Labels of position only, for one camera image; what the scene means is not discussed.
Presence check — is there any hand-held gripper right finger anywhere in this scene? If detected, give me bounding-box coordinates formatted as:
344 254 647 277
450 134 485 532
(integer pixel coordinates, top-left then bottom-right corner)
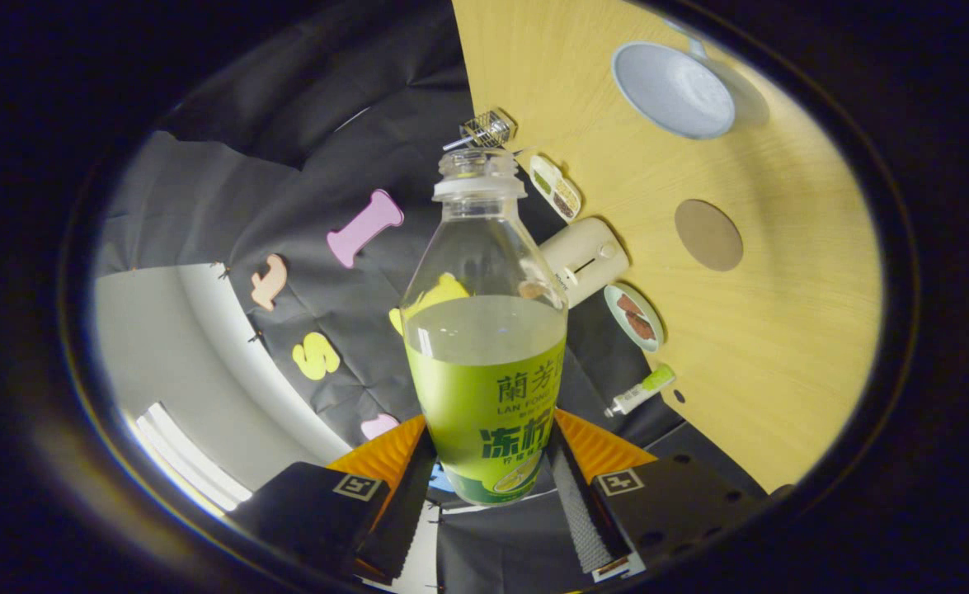
546 408 769 583

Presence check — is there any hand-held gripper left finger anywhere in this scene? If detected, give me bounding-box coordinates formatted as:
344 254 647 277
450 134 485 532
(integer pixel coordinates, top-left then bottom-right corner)
228 412 437 582

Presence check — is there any green label juice bottle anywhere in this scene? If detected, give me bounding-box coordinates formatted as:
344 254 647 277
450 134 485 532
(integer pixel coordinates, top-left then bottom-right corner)
399 148 569 506

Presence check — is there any round brown coaster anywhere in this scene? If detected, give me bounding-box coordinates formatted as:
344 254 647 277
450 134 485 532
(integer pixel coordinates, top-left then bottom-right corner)
674 199 744 272

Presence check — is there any white cup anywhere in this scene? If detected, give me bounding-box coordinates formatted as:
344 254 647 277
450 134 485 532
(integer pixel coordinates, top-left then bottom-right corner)
612 21 769 139

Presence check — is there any small white green bottle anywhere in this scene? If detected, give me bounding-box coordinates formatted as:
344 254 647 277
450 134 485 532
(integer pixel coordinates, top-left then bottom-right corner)
604 364 676 417

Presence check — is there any pale green plate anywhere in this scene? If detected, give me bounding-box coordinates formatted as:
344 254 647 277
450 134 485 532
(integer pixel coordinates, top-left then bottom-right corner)
604 284 665 353

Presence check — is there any white toaster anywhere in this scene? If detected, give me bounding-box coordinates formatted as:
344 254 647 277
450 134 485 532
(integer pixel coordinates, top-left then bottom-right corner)
540 217 629 309

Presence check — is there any wooden table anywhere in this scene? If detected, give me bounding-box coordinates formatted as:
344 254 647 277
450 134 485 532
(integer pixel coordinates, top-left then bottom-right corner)
451 0 885 496

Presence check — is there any white divided snack dish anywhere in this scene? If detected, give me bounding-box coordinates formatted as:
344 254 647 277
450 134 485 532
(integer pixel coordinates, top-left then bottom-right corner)
529 154 582 222

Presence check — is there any wire mesh holder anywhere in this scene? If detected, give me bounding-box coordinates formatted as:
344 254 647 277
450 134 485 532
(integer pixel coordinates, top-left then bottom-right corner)
459 110 514 149

